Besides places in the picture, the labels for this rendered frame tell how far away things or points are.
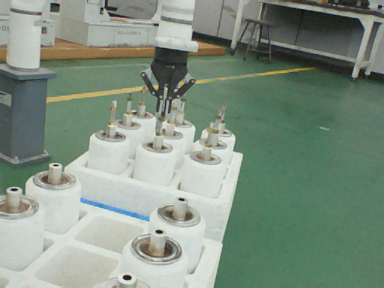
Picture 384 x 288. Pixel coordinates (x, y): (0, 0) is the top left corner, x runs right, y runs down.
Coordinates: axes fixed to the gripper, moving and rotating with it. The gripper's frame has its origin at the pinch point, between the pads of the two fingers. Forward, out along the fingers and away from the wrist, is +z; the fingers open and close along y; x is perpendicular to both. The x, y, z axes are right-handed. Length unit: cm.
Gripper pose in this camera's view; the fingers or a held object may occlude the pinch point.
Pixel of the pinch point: (163, 106)
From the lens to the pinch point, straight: 102.0
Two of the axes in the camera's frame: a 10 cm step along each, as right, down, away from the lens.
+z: -1.6, 9.3, 3.3
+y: -9.8, -1.1, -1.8
